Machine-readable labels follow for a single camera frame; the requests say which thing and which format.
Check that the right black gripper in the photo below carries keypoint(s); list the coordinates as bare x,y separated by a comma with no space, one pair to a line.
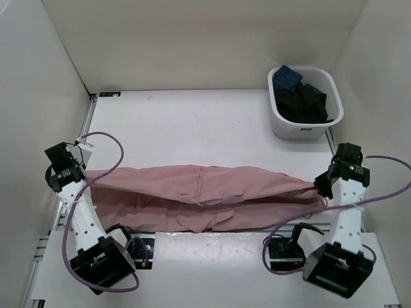
320,183

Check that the pink trousers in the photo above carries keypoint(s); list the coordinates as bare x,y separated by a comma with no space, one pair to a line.
194,198

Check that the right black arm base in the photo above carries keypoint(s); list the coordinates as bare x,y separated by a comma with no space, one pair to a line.
284,255

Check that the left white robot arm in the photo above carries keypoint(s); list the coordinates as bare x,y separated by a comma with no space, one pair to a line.
94,257

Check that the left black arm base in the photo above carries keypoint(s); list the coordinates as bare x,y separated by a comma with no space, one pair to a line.
141,250

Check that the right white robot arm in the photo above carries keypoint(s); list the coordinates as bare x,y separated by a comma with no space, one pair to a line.
335,261

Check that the black folded garment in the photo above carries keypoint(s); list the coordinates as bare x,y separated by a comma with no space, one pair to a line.
304,105

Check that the small dark label sticker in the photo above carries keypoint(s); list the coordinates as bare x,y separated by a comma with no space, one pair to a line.
109,94

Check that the white plastic laundry basket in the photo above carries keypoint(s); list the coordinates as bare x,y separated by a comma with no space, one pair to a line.
321,80

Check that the blue folded garment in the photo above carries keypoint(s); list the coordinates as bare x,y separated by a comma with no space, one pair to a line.
286,78

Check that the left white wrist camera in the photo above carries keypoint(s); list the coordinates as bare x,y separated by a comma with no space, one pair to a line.
82,152

